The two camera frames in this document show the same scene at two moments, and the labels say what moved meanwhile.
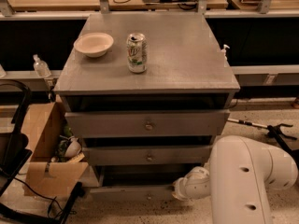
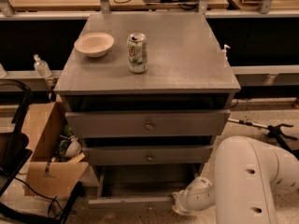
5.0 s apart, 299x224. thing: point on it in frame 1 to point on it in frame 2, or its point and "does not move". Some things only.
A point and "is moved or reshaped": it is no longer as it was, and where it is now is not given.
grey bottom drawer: [132, 193] is moved or reshaped
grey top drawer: [140, 123] does not move
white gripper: [186, 185] to [191, 194]
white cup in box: [74, 147] does not move
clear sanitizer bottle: [40, 67] does not move
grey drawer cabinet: [148, 92] does not move
